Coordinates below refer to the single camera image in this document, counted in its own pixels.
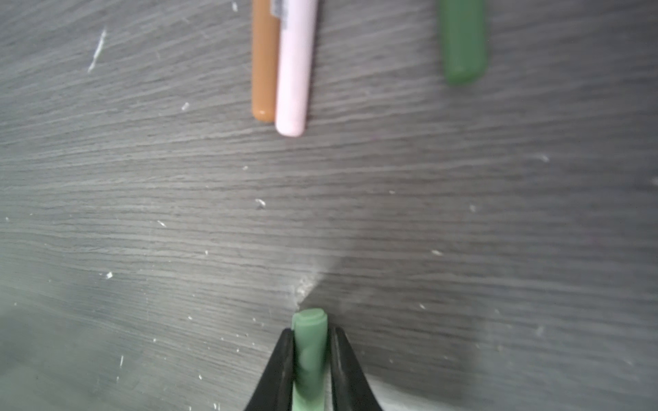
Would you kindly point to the pink pen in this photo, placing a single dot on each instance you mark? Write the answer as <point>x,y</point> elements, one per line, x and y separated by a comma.
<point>296,53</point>

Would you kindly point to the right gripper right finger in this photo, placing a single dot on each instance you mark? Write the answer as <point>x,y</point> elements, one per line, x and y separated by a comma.
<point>350,388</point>

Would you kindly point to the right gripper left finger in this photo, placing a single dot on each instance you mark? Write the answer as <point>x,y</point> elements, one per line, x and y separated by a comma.
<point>274,389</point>

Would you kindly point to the orange pen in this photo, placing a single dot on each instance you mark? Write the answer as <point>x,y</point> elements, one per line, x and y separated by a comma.
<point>265,61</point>

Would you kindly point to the light green pen cap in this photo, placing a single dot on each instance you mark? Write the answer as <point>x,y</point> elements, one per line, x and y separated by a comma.
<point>310,328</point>

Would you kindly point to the dark green pen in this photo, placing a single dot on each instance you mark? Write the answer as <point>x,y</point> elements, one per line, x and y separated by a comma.
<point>463,40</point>

